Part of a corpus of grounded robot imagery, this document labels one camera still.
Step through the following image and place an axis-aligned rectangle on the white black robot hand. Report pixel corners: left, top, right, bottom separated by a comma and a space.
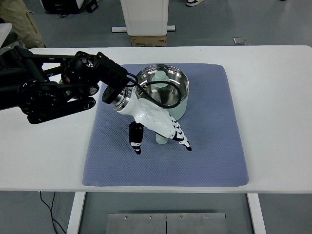
113, 88, 192, 155

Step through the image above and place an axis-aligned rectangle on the green pot with handle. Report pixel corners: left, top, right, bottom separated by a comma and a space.
135, 63, 190, 145

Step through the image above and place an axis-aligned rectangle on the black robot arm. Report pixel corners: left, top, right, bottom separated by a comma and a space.
0, 46, 138, 124

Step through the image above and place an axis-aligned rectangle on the glass lid green knob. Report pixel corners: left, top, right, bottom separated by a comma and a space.
136, 64, 189, 107

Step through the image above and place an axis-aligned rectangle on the blue quilted mat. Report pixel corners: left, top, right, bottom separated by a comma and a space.
82, 63, 249, 187

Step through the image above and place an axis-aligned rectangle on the cardboard box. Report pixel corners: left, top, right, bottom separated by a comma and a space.
130, 35, 167, 47

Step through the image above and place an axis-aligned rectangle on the grey floor plate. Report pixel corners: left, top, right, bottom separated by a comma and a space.
233, 37, 247, 45

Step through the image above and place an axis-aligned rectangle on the white black sneaker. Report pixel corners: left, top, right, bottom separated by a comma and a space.
186, 0, 204, 7

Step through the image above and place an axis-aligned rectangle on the white table left leg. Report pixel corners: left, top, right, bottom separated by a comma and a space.
66, 192, 86, 234

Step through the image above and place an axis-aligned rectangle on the white table leg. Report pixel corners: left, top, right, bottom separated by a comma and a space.
247, 193, 266, 234
66, 192, 86, 234

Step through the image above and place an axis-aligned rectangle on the black white machine base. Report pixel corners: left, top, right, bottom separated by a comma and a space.
40, 0, 100, 14

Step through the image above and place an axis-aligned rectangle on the white table right leg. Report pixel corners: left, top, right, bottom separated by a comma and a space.
247, 193, 266, 234

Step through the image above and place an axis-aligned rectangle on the person in khaki trousers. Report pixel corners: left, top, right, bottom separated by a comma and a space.
0, 0, 45, 49

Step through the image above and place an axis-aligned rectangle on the white pedestal stand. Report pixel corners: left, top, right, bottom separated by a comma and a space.
112, 0, 176, 36

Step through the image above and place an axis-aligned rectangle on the metal base plate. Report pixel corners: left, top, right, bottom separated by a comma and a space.
106, 213, 228, 234

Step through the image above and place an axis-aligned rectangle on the black floor cable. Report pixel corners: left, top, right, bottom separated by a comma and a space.
39, 192, 67, 234

